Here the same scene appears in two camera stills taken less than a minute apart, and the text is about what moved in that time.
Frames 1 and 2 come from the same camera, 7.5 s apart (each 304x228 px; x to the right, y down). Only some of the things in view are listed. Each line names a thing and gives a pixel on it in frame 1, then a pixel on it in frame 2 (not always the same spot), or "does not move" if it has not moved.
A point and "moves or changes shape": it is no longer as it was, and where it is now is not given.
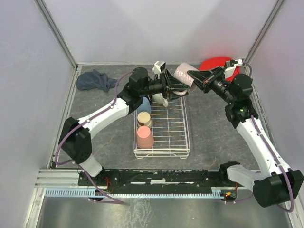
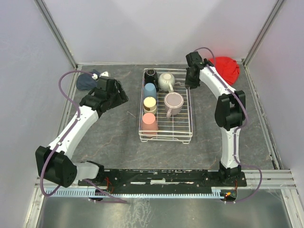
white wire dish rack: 170,125 moves or changes shape
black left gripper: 165,83 → 116,94
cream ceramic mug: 158,98 moves or changes shape
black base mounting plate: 158,179 does not move
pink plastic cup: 145,138 → 149,125
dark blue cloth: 94,80 does not move
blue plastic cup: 146,106 moves or changes shape
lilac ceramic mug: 181,73 → 173,102
